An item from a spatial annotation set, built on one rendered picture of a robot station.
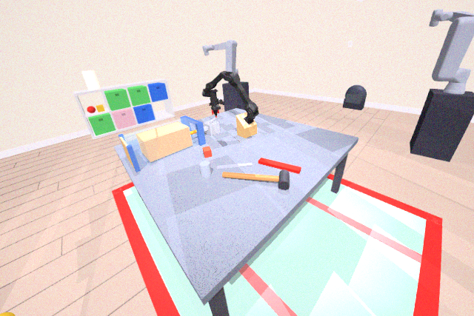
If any red flat bar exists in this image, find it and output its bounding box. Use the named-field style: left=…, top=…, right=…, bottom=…
left=258, top=158, right=301, bottom=174

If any white cylinder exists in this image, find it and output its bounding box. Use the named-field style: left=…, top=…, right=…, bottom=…
left=199, top=161, right=211, bottom=178

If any mallet with wooden handle and black head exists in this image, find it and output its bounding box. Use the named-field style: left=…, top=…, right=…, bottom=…
left=222, top=169, right=290, bottom=189

